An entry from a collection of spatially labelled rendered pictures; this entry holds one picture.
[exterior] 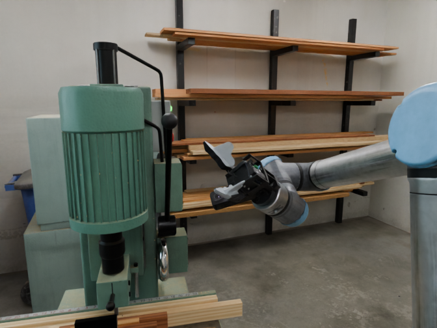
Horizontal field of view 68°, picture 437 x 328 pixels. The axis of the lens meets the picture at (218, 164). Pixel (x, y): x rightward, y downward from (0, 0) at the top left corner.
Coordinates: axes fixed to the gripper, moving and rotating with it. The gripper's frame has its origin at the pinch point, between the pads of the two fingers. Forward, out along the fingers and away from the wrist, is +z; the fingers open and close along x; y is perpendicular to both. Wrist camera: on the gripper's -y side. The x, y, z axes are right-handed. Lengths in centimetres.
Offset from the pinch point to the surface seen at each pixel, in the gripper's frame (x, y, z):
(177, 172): -15.7, -16.9, -8.9
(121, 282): 14.2, -30.4, 0.0
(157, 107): -34.6, -12.6, 0.8
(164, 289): -2, -56, -37
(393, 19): -285, 126, -251
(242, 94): -180, -30, -119
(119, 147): -1.8, -8.3, 16.8
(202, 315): 19.2, -28.4, -24.0
